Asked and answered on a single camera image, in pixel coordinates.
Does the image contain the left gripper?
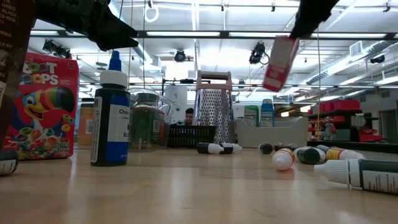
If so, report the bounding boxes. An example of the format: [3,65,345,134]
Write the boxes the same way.
[34,0,139,52]

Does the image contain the red Froot Loops cereal box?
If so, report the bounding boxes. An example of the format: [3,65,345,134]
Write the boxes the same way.
[262,35,300,93]
[2,52,80,161]

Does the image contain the clear plastic bin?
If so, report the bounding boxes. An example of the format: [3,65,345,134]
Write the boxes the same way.
[77,87,175,152]

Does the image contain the green spice jar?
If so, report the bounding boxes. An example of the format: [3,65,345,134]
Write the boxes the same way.
[129,92,162,149]

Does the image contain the orange spice jar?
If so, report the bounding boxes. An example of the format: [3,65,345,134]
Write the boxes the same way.
[76,98,95,147]

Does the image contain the blue Rice Krispies cereal box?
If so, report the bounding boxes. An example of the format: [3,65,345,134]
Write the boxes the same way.
[260,98,275,128]

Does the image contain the green cereal box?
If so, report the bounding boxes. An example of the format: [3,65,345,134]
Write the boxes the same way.
[243,105,260,128]

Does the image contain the black plastic lattice basket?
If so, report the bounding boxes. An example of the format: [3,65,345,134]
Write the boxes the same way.
[167,124,218,149]

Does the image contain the brown small dropper bottle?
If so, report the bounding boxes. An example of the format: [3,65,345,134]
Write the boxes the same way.
[273,142,300,152]
[0,147,20,177]

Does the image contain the black spotlight cluster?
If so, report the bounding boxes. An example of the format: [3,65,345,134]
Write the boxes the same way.
[42,39,73,62]

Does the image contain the black ceiling device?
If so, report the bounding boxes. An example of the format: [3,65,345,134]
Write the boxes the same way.
[369,54,387,65]

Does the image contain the white cylindrical tank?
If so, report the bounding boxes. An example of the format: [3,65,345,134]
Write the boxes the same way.
[164,85,188,124]

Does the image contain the bin rack red grey bins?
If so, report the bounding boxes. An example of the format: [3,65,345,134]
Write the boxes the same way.
[307,98,384,143]

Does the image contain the person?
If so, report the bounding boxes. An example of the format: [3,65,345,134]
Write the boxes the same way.
[184,107,195,126]

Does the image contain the white plastic bin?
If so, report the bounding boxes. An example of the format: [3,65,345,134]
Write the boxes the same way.
[234,116,310,149]

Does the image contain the orange small dropper bottle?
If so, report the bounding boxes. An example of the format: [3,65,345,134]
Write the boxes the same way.
[325,147,365,161]

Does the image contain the yellow small dropper bottle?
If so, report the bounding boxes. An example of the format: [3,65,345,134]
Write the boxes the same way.
[272,147,295,172]

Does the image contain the white hanging ring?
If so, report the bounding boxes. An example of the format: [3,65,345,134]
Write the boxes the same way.
[144,2,160,24]

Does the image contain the black ceiling camera with cable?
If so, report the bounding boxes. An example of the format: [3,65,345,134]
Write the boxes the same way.
[248,41,271,65]

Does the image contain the black overhead camera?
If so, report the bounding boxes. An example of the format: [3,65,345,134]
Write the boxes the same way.
[173,49,187,63]

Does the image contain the metal box grater pink handle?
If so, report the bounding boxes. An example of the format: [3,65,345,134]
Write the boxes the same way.
[192,70,236,145]

